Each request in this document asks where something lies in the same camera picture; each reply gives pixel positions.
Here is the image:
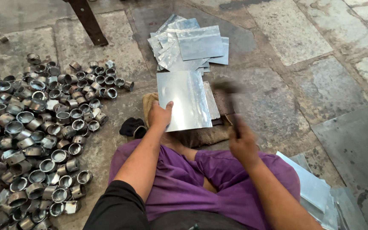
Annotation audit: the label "pile of cut metal sheets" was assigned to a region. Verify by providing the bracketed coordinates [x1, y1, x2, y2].
[147, 14, 229, 76]

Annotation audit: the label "person's right hand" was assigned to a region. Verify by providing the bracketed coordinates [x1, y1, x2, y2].
[228, 114, 260, 165]

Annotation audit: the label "dull metal sheet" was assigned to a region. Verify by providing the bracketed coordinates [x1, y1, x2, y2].
[203, 81, 221, 120]

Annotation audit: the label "large grey metal plate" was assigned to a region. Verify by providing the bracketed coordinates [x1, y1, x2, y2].
[312, 100, 368, 192]

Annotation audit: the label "brown burlap sack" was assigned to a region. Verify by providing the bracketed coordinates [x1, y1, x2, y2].
[142, 93, 236, 149]

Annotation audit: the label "dark hammer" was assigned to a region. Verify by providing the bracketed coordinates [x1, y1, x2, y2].
[212, 80, 243, 138]

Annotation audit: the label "heap of metal ring cups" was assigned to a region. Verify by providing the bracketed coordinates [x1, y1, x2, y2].
[0, 53, 135, 230]

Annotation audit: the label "shiny metal sheet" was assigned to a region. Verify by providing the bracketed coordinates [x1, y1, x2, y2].
[156, 70, 213, 133]

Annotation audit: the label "person's purple trousers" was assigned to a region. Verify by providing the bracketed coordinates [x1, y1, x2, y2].
[108, 139, 301, 230]

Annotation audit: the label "black cloth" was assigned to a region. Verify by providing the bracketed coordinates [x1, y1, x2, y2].
[119, 117, 147, 139]

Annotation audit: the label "dark iron anvil block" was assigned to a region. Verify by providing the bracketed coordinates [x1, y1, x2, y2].
[213, 91, 236, 126]

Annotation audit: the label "dark wooden bench leg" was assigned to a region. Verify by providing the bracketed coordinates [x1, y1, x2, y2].
[63, 0, 109, 47]

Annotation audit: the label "person's left hand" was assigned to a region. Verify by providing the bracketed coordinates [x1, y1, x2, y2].
[148, 101, 174, 129]

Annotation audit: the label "stack of large metal sheets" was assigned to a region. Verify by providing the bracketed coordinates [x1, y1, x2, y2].
[276, 151, 368, 230]

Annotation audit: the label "person's black shirt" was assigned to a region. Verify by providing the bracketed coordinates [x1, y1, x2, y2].
[82, 180, 248, 230]

